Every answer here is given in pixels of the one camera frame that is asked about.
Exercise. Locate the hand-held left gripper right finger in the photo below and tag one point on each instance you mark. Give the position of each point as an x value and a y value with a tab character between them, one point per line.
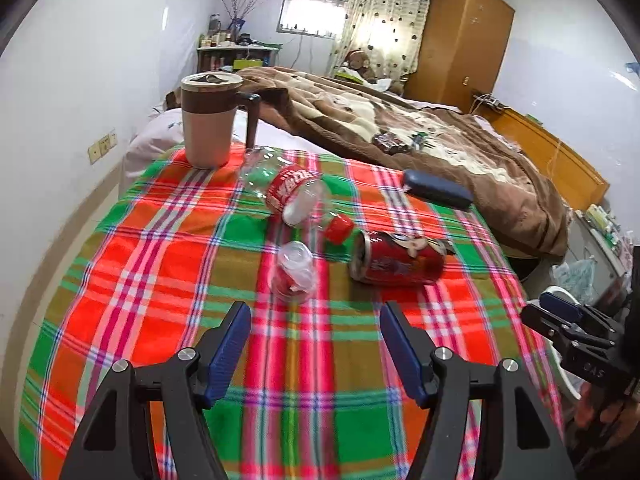
400	355

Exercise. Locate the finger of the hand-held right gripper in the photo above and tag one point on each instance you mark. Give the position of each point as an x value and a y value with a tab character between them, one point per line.
560	305
545	322

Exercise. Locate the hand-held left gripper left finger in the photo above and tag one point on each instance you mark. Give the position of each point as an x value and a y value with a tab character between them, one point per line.
230	345

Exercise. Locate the white trash bin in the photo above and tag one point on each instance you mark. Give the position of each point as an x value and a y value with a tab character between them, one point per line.
564	375

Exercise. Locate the red printed drink can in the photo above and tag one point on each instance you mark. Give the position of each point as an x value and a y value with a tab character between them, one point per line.
400	262

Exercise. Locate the small clear plastic bottle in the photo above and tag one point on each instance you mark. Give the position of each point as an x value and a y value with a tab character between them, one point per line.
295	272

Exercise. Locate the red bottle cap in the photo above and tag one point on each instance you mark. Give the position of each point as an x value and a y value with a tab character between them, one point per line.
340	227

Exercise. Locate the clear bottle with red label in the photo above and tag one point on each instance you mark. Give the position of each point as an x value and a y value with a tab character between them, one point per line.
285	185

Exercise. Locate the person's right hand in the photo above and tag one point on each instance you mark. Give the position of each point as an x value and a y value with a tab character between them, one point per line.
595	412

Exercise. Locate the plastic bag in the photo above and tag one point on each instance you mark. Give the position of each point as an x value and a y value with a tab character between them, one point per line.
575	274

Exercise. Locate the bedside cabinet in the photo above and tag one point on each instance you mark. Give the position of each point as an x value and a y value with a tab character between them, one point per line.
602	240

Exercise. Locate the plaid blanket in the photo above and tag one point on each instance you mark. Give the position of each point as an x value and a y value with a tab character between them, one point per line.
175	285

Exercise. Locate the wooden headboard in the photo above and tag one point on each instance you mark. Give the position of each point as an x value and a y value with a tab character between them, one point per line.
555	150

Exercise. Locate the blue glasses case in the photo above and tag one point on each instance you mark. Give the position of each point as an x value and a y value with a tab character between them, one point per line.
437	189

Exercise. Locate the brown fleece blanket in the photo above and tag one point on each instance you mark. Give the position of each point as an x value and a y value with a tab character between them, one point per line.
450	135

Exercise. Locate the dark wrapped items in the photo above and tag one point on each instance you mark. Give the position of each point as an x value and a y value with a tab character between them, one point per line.
391	141

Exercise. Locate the small green box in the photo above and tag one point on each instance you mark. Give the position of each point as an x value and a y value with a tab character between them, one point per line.
419	139

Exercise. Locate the white power strip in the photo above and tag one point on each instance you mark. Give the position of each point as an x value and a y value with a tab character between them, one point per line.
486	100

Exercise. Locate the white floral bed sheet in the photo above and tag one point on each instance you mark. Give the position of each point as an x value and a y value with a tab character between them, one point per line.
150	135

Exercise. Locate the brown travel mug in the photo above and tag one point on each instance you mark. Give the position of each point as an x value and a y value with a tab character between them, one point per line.
210	120

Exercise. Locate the wooden wardrobe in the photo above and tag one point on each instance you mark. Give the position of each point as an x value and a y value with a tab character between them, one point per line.
462	42

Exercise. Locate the cluttered shelf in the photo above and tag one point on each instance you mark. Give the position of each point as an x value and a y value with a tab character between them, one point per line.
235	52

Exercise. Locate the brown teddy bear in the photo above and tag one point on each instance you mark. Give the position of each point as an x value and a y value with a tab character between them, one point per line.
357	62

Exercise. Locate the window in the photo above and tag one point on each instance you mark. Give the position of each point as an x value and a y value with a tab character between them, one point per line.
310	14

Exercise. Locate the dotted curtain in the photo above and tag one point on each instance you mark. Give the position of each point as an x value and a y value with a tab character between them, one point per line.
380	15

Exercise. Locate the dried flower branches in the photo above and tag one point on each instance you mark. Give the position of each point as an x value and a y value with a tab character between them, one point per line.
240	2

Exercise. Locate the wall outlet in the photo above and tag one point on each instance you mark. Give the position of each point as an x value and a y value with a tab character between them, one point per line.
102	146

